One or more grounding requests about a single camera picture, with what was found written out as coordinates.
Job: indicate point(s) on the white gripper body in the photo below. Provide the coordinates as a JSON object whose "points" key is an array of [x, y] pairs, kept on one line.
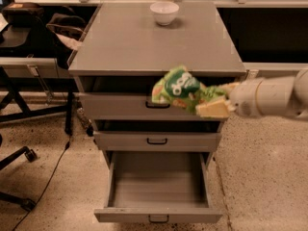
{"points": [[244, 97]]}

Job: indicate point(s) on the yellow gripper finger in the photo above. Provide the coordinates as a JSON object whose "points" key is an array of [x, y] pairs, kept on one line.
{"points": [[216, 109], [229, 87]]}

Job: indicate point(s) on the green rice chip bag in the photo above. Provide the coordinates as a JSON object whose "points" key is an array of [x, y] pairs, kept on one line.
{"points": [[180, 89]]}

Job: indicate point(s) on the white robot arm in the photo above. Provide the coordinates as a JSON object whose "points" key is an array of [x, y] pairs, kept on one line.
{"points": [[280, 96]]}

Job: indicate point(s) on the grey bottom drawer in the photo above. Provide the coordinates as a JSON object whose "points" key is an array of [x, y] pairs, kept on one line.
{"points": [[158, 187]]}

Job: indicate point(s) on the grey drawer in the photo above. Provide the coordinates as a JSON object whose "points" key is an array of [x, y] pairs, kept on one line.
{"points": [[157, 135], [125, 97], [158, 187]]}

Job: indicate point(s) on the grey drawer cabinet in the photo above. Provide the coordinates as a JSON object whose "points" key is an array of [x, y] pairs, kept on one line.
{"points": [[124, 39]]}

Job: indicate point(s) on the grey middle drawer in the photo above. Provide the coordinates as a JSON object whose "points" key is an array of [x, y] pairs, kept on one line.
{"points": [[157, 135]]}

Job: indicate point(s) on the grey top drawer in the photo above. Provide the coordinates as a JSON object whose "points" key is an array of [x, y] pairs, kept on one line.
{"points": [[125, 97]]}

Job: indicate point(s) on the black bag on chair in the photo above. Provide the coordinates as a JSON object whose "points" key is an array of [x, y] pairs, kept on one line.
{"points": [[68, 27]]}

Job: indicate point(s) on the white ceramic bowl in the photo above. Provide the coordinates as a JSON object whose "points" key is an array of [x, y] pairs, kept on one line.
{"points": [[164, 12]]}

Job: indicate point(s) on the black desk frame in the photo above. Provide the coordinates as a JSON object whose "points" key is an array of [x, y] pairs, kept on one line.
{"points": [[35, 98]]}

